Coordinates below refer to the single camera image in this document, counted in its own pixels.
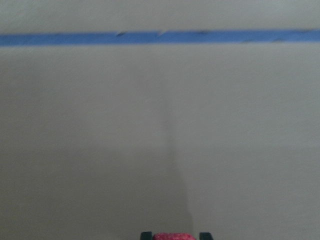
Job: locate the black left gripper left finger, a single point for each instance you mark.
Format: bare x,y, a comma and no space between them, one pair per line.
146,235

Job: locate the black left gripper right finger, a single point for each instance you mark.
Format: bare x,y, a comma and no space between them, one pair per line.
205,236

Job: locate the red strawberry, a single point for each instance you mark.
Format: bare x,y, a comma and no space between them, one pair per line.
173,236

